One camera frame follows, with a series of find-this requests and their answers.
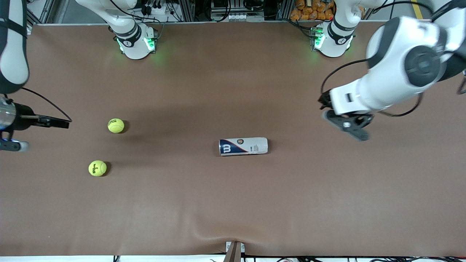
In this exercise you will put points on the yellow-green tennis ball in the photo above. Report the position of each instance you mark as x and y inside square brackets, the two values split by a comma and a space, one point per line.
[97, 168]
[115, 125]

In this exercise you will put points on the white power strip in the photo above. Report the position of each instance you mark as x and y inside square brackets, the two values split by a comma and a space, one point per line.
[156, 11]

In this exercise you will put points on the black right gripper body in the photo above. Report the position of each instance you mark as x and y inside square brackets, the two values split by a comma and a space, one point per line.
[22, 116]

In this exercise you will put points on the metal table edge bracket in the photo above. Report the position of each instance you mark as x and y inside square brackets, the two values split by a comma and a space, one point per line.
[235, 253]

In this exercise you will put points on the orange bread rolls pile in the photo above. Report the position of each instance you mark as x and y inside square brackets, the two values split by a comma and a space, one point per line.
[309, 14]

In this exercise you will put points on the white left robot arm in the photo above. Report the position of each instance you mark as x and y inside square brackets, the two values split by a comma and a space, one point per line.
[397, 47]

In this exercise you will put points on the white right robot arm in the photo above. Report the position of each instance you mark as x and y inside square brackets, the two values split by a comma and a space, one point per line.
[12, 62]

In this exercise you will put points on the blue white tennis ball can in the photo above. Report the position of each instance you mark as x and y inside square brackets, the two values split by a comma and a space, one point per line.
[251, 145]

